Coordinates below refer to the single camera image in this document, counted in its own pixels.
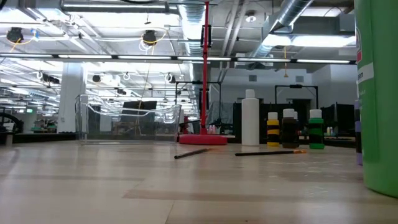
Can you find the orange-bristle paintbrush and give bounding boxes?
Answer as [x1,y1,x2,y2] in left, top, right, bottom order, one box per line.
[174,147,215,160]

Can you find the tall white plastic bottle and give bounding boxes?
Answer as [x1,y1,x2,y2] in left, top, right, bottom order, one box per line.
[241,89,261,146]

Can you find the thin dark paintbrush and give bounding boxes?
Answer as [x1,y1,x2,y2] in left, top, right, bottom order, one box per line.
[235,149,308,157]

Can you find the large light green bottle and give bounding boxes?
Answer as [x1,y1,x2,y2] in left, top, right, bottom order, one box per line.
[354,0,398,198]

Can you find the yellow paint bottle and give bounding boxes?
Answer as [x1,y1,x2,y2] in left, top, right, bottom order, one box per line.
[266,111,280,148]

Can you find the brown paint bottle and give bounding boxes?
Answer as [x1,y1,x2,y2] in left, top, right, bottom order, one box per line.
[281,108,300,149]

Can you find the small green paint bottle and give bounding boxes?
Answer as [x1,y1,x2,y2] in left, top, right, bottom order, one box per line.
[308,108,325,150]

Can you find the red desk lamp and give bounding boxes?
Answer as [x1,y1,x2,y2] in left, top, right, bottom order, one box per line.
[179,0,228,146]

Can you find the black background monitor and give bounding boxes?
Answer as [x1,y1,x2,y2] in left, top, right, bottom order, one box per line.
[121,100,158,116]

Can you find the clear plastic bin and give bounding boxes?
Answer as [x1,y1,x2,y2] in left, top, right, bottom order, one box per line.
[75,93,182,144]

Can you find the white pillar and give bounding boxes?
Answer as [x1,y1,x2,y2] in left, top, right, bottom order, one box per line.
[57,62,87,134]

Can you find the overhead rail with light strips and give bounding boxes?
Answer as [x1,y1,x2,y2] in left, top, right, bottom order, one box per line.
[0,53,357,65]

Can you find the black ceiling cord reel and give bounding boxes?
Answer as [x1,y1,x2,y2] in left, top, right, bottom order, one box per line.
[6,27,24,43]
[141,29,159,46]

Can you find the black background frame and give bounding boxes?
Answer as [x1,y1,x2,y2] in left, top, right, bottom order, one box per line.
[274,83,320,110]

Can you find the silver spiral ventilation duct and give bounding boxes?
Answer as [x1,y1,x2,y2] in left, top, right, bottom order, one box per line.
[248,0,315,58]

